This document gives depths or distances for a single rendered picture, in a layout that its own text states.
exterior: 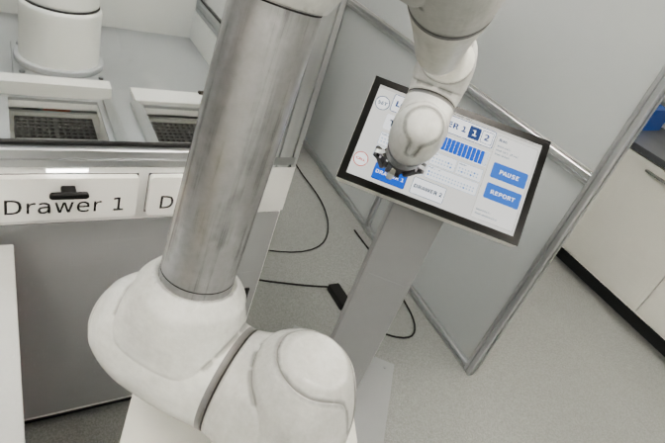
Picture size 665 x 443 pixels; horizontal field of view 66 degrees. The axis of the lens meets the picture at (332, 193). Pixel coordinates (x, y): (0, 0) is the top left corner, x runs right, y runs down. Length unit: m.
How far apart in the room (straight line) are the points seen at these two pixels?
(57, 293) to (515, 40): 1.84
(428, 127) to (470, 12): 0.44
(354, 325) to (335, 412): 1.14
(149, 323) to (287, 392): 0.19
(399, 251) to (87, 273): 0.87
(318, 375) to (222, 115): 0.34
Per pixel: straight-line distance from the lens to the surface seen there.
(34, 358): 1.63
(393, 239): 1.58
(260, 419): 0.70
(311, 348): 0.70
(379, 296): 1.71
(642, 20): 2.00
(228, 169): 0.59
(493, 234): 1.44
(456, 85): 1.03
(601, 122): 2.00
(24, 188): 1.23
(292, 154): 1.37
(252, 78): 0.55
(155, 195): 1.28
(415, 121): 0.95
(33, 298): 1.46
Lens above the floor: 1.61
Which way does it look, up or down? 30 degrees down
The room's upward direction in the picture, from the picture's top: 20 degrees clockwise
